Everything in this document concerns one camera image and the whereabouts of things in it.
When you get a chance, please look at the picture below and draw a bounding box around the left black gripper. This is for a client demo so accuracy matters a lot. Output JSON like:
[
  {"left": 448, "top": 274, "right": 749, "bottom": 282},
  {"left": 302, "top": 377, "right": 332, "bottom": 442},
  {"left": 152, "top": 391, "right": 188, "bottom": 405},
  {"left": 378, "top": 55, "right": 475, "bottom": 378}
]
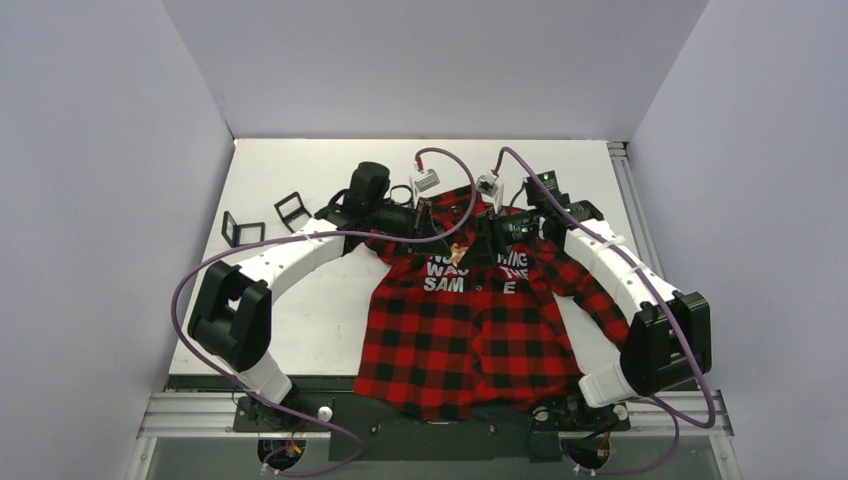
[{"left": 368, "top": 197, "right": 452, "bottom": 258}]

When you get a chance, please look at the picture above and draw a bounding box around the orange gold brooch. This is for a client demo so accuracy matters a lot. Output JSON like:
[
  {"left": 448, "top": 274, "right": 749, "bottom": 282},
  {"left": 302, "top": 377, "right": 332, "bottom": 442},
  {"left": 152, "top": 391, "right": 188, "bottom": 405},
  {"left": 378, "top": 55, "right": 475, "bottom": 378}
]
[{"left": 450, "top": 243, "right": 468, "bottom": 266}]

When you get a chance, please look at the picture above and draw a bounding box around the red black plaid shirt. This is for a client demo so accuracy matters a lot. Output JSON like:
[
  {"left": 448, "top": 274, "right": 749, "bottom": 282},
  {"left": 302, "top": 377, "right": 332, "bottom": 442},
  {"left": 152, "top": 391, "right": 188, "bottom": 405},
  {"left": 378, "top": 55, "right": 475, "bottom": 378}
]
[{"left": 352, "top": 186, "right": 634, "bottom": 422}]

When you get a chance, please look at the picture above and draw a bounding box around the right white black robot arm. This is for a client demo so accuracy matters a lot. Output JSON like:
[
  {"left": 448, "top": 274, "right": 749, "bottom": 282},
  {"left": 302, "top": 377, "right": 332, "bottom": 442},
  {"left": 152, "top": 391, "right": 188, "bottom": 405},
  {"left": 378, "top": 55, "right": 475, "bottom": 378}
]
[{"left": 459, "top": 171, "right": 712, "bottom": 427}]

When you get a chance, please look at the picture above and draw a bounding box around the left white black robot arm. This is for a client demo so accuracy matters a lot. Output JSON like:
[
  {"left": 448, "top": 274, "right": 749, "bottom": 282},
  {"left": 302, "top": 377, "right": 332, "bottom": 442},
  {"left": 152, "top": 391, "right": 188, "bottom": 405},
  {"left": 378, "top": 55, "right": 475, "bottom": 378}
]
[{"left": 187, "top": 162, "right": 445, "bottom": 430}]

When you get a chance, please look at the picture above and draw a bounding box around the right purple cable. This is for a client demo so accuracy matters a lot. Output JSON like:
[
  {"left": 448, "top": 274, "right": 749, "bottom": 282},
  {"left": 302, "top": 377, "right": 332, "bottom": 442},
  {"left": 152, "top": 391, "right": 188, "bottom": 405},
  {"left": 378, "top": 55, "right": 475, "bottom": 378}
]
[{"left": 493, "top": 146, "right": 718, "bottom": 477}]

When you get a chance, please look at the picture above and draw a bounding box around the purple cable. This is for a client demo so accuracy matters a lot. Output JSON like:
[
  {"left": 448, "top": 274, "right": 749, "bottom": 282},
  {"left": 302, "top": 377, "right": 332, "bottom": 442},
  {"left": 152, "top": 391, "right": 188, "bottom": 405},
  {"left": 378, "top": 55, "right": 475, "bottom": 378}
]
[
  {"left": 170, "top": 146, "right": 478, "bottom": 478},
  {"left": 493, "top": 146, "right": 718, "bottom": 477}
]

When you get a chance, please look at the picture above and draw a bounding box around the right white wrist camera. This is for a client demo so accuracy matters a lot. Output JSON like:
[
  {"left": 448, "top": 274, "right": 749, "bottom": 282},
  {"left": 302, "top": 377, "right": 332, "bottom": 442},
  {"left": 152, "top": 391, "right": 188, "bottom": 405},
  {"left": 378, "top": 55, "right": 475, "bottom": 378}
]
[{"left": 475, "top": 171, "right": 502, "bottom": 198}]

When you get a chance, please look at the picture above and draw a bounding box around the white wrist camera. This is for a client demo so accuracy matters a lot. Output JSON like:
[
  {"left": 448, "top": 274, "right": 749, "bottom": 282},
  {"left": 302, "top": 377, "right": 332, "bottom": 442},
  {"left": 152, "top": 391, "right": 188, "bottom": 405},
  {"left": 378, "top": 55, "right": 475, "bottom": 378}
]
[
  {"left": 409, "top": 169, "right": 440, "bottom": 194},
  {"left": 475, "top": 171, "right": 502, "bottom": 198}
]

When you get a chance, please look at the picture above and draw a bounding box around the black frame stand right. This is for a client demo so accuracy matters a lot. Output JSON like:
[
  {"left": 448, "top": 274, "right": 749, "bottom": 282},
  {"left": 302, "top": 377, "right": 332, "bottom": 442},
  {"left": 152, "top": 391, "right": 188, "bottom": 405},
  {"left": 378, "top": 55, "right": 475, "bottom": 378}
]
[{"left": 273, "top": 191, "right": 313, "bottom": 233}]

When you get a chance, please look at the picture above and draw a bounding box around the black frame stand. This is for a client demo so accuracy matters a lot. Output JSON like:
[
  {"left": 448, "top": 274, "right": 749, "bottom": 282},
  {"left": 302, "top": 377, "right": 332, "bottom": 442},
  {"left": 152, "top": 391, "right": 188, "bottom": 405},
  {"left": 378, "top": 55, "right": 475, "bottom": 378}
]
[
  {"left": 220, "top": 210, "right": 266, "bottom": 248},
  {"left": 273, "top": 191, "right": 313, "bottom": 233}
]

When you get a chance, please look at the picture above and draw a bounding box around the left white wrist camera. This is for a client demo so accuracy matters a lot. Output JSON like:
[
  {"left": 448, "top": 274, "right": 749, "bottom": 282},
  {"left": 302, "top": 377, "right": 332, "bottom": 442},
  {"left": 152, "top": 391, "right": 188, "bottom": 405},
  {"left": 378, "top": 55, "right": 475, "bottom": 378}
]
[{"left": 409, "top": 169, "right": 440, "bottom": 194}]

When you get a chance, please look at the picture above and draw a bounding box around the black frame stand left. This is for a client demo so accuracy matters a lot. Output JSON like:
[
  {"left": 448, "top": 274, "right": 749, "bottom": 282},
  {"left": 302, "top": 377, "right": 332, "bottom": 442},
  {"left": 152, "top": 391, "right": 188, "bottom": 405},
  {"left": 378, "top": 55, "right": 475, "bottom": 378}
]
[{"left": 220, "top": 210, "right": 266, "bottom": 248}]

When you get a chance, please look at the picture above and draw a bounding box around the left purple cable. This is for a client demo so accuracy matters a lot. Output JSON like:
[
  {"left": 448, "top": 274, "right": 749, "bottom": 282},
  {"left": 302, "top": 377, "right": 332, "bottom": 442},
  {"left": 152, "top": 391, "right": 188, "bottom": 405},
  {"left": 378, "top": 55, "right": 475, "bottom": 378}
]
[{"left": 170, "top": 146, "right": 478, "bottom": 478}]

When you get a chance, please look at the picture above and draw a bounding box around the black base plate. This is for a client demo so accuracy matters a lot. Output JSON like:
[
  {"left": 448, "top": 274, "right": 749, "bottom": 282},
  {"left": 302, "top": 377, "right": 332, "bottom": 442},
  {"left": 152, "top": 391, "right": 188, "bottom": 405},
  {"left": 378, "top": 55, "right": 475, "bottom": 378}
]
[{"left": 232, "top": 376, "right": 631, "bottom": 463}]

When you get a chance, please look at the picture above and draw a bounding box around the aluminium front rail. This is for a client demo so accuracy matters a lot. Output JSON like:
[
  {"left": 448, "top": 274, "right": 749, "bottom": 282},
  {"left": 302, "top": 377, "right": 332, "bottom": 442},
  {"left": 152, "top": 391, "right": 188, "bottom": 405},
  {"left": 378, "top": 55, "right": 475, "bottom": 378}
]
[{"left": 138, "top": 391, "right": 735, "bottom": 439}]

